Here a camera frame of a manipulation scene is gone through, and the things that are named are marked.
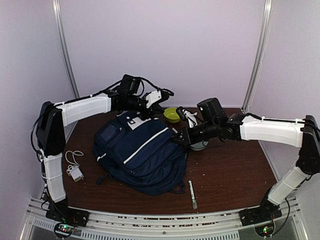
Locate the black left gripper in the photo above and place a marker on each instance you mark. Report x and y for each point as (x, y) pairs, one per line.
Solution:
(149, 111)

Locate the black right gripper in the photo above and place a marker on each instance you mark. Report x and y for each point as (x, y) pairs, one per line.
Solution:
(185, 135)

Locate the navy blue student backpack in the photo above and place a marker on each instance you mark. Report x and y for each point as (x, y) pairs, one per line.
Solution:
(141, 154)

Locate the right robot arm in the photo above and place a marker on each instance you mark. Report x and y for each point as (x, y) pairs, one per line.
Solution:
(303, 134)

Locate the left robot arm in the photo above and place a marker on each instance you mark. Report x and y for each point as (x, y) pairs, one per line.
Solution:
(131, 93)

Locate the lime green bowl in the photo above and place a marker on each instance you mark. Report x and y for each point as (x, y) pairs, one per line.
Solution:
(171, 115)

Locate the pale blue ceramic bowl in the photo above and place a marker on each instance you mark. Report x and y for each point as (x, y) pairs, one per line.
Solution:
(199, 146)

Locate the white green marker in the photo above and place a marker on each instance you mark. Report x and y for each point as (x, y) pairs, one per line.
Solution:
(192, 195)

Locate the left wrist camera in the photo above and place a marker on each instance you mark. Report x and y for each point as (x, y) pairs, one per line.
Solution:
(154, 97)

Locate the white charger with cable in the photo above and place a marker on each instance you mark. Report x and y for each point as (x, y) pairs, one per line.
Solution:
(73, 168)

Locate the right aluminium corner post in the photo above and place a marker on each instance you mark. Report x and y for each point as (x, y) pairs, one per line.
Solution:
(258, 60)

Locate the aluminium corner post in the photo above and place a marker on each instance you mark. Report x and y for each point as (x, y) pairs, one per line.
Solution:
(64, 47)
(258, 60)

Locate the left aluminium corner post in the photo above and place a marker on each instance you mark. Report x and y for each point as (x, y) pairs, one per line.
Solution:
(64, 47)

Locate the aluminium front rail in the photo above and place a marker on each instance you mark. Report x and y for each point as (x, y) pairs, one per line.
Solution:
(221, 225)

